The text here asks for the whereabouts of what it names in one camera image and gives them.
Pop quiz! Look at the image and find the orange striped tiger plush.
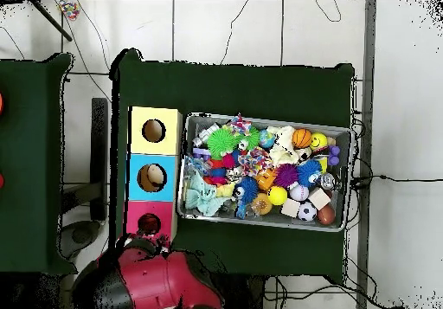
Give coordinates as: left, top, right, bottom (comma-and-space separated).
137, 212, 162, 235

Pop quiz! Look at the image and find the wooden box with three holes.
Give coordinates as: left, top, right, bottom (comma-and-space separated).
124, 106, 183, 242

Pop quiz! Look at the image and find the large green spiky ball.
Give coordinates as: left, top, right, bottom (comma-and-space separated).
206, 126, 241, 160

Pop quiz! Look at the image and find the yellow duck plush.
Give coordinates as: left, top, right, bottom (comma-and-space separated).
215, 182, 236, 198

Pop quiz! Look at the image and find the plain yellow ball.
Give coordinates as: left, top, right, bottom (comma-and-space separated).
266, 185, 289, 207

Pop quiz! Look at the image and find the purple spiky ball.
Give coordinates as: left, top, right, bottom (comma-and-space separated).
273, 163, 299, 188

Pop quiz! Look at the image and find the orange basketball toy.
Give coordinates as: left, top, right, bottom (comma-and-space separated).
292, 127, 313, 150

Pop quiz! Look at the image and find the yellow smiley face ball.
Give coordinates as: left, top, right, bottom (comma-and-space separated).
310, 132, 329, 151

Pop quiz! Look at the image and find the black and white soccer ball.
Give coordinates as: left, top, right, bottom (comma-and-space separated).
297, 201, 318, 222

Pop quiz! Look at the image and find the brown football toy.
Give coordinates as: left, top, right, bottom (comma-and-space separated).
317, 204, 337, 226

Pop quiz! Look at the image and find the black upright panel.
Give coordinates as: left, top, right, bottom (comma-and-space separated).
90, 97, 109, 222

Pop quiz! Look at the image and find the dark green side table cloth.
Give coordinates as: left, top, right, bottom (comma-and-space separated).
0, 52, 78, 275

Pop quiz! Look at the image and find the black rod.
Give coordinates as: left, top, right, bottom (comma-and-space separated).
29, 0, 74, 42

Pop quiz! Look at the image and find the wire mesh bin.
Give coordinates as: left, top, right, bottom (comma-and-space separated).
177, 111, 355, 233

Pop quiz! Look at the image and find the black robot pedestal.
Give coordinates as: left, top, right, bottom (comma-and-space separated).
222, 273, 267, 309

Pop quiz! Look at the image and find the black cable with connector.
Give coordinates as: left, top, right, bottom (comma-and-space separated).
349, 174, 443, 190

